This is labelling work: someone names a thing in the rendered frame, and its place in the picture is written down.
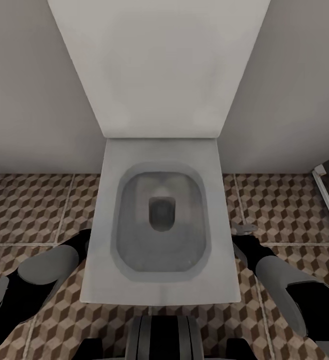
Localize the robot trunk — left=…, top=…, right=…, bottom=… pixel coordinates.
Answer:
left=125, top=315, right=205, bottom=360

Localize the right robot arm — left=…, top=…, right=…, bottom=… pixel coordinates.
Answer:
left=232, top=224, right=329, bottom=358

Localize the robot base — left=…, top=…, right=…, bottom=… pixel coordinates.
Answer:
left=73, top=338, right=256, bottom=360

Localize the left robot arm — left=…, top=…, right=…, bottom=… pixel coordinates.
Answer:
left=0, top=228, right=92, bottom=346

